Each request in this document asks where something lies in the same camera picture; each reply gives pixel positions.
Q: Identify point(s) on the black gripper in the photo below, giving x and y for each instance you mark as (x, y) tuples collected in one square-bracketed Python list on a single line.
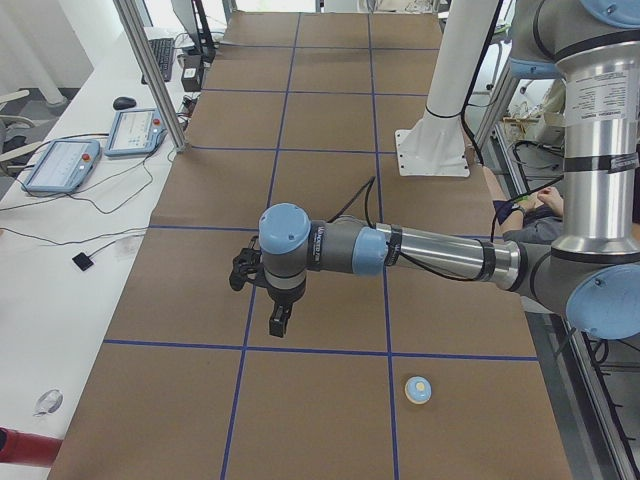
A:
[(283, 298)]

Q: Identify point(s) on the blue round desk bell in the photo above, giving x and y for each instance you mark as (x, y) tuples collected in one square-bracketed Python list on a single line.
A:
[(418, 390)]

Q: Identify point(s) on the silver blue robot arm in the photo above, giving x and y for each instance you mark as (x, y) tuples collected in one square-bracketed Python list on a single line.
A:
[(590, 273)]

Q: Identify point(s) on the small black square sensor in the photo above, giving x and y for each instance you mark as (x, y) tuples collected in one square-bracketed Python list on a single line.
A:
[(83, 261)]

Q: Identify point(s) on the far blue teach pendant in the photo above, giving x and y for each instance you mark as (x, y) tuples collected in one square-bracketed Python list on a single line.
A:
[(135, 132)]

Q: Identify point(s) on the blue teach pendant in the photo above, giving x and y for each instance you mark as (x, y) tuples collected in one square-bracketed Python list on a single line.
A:
[(63, 167), (135, 132)]

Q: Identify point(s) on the black box device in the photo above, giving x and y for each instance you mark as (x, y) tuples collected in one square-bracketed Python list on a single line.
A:
[(192, 73)]

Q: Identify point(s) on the near blue teach pendant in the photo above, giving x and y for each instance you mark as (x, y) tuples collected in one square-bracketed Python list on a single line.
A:
[(63, 167)]

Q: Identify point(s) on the black computer mouse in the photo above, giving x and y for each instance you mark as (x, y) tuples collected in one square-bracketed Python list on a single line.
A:
[(123, 103)]

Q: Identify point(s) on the black monitor stand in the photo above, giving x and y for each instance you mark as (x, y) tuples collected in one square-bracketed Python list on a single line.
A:
[(192, 17)]

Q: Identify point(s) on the seated person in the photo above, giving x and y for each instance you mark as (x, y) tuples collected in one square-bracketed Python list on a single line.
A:
[(536, 219)]

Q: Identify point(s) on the red cylinder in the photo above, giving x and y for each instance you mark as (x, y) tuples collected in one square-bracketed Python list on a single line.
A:
[(28, 449)]

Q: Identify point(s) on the black keyboard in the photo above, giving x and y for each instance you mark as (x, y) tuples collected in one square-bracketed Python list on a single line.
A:
[(163, 51)]

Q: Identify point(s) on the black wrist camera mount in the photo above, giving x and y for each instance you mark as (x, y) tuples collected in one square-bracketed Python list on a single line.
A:
[(247, 268)]

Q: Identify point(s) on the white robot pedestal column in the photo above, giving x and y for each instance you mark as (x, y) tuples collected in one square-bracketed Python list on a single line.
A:
[(435, 146)]

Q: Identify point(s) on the aluminium frame post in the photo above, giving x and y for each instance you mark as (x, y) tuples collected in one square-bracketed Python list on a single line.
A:
[(134, 29)]

